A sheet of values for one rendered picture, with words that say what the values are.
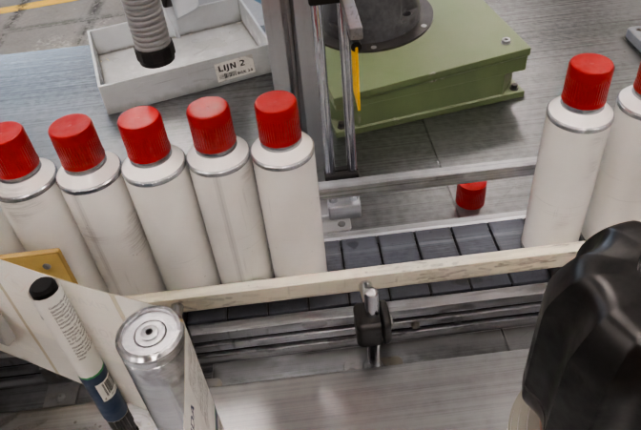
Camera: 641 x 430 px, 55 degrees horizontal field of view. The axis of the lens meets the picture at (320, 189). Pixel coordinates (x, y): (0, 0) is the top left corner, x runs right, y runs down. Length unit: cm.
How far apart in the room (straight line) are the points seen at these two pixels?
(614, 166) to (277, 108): 30
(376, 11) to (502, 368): 53
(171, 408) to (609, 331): 25
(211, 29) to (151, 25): 63
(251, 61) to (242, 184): 51
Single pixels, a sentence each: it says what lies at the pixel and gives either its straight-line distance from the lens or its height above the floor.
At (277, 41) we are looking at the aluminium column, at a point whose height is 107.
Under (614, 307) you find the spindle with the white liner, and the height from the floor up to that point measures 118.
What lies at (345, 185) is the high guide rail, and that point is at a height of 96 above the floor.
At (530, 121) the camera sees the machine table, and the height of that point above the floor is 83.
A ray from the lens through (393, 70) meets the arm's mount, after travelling 86.
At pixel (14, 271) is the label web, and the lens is 44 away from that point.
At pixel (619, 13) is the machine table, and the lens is 121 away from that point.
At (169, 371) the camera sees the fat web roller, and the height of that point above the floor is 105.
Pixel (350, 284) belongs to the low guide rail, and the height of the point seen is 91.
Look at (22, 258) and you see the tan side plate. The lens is 57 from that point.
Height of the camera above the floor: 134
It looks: 41 degrees down
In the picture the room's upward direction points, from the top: 6 degrees counter-clockwise
